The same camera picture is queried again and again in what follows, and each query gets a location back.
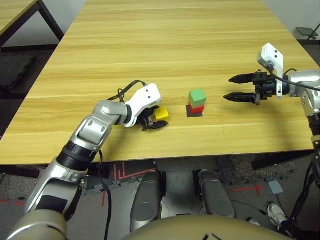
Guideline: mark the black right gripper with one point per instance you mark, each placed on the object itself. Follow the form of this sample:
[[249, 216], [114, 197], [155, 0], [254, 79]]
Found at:
[[268, 87]]

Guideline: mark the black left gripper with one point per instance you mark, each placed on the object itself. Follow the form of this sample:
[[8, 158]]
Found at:
[[148, 119]]

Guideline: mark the yellow wooden block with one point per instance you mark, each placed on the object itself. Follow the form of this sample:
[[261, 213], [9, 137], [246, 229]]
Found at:
[[162, 114]]

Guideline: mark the red wooden block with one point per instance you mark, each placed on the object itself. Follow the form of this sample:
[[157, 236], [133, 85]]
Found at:
[[196, 109]]

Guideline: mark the green wooden block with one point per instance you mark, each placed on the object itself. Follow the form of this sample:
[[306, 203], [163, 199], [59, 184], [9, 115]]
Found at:
[[197, 97]]

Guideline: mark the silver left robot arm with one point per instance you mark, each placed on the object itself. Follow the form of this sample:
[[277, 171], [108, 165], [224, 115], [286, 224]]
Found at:
[[87, 135]]

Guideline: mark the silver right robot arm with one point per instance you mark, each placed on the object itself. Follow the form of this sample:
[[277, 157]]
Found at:
[[308, 85]]

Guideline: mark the black square pad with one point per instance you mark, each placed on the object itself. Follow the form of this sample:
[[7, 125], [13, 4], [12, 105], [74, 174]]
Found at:
[[194, 115]]

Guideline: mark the dark speckled floor mat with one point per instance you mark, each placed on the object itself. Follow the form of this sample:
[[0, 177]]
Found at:
[[237, 167]]

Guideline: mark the black table foot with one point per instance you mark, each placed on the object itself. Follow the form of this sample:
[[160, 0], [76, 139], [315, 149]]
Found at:
[[275, 161]]

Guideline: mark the grey robot left leg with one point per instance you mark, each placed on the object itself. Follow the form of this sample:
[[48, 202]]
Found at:
[[146, 200]]

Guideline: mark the grey robot leg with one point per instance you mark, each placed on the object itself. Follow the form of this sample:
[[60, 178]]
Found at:
[[216, 197], [146, 200]]

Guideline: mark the black tray on stand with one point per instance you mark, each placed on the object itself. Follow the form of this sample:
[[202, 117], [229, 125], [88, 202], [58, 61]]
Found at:
[[305, 30]]

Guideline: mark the black tripod stand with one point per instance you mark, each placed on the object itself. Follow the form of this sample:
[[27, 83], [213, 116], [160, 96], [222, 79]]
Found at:
[[315, 32]]

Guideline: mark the grey robot right leg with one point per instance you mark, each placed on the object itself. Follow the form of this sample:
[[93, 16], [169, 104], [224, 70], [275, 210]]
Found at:
[[216, 197]]

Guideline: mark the grey square floor pad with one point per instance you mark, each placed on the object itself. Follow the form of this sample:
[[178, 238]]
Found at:
[[275, 187]]

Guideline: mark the tan robot torso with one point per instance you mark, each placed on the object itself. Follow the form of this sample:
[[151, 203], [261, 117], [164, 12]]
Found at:
[[200, 228]]

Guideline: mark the white sneaker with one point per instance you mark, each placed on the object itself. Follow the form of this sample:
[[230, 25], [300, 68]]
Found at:
[[277, 213], [253, 221]]

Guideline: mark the black foam cushion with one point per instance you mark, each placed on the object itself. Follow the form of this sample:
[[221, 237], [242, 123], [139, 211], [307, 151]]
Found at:
[[15, 70]]

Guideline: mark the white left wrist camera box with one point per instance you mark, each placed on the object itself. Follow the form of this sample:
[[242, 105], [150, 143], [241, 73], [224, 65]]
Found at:
[[146, 97]]

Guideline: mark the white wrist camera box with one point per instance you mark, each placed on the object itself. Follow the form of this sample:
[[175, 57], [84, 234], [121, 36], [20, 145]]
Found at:
[[271, 56], [146, 97]]

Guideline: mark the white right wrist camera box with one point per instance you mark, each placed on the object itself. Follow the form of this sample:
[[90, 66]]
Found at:
[[271, 56]]

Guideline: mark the wooden side table black frame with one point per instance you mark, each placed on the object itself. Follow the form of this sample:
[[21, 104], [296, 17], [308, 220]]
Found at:
[[15, 10]]

